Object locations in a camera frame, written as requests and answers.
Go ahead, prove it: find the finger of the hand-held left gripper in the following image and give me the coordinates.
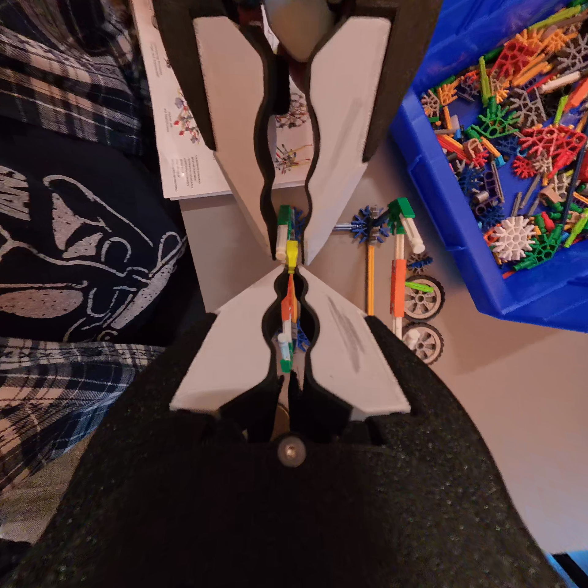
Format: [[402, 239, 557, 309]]
[[301, 16, 393, 266], [192, 15, 288, 262]]

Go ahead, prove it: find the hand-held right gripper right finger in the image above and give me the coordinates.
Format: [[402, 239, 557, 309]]
[[298, 266, 412, 421]]

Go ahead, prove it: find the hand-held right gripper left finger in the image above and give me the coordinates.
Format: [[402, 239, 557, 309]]
[[168, 269, 288, 416]]

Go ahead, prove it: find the toy construction frame model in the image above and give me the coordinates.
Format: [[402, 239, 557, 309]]
[[275, 197, 428, 374]]

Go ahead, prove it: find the blue plastic bin with tag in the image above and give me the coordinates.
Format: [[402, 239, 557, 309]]
[[390, 0, 588, 332]]

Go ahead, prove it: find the pile of colourful toy pieces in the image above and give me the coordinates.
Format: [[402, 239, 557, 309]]
[[420, 0, 588, 281]]

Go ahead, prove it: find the white instruction booklet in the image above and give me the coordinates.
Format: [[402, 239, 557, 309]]
[[130, 0, 318, 201]]

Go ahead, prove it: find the grey toy wheel black tyre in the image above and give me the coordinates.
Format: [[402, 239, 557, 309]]
[[401, 275, 445, 320], [402, 322, 444, 366]]

